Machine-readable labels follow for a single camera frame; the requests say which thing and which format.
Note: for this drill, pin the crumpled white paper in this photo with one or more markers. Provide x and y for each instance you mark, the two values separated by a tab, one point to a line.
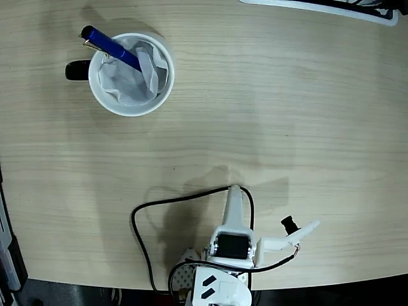
127	89

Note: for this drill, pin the white camera mount with camera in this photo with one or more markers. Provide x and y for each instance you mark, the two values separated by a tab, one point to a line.
271	243

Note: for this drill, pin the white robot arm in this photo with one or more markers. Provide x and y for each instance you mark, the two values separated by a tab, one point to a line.
223	287

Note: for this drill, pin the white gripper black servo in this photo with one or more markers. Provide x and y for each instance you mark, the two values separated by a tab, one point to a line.
231	245

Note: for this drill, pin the grey metal frame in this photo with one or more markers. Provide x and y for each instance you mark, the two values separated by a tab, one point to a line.
8	255

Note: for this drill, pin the blue pen with silver clip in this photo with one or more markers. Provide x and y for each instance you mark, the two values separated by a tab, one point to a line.
108	44

